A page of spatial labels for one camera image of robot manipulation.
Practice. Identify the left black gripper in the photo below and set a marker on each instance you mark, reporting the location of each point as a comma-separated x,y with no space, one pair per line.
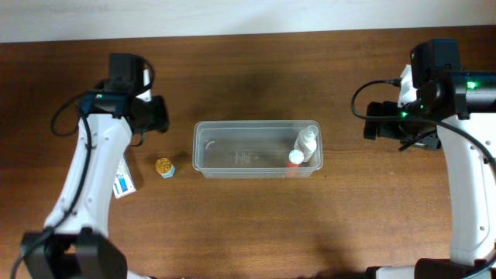
157,115

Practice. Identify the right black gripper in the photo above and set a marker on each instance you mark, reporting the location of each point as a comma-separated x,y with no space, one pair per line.
372,120

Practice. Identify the small gold lid jar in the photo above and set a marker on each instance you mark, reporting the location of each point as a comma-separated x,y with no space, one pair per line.
165,168

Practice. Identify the white medicine box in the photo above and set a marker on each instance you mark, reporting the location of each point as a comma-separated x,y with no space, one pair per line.
123,183

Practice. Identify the white spray bottle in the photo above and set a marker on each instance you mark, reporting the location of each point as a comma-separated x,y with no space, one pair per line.
306,142

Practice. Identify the orange tube white cap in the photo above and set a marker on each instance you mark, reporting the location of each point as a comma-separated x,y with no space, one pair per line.
295,158

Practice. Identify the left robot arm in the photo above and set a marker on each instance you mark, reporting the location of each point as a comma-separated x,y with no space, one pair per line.
74,241

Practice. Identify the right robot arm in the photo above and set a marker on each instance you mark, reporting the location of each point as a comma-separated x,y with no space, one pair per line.
465,126

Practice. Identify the clear plastic container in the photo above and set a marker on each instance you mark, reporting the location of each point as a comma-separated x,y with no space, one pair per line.
251,149

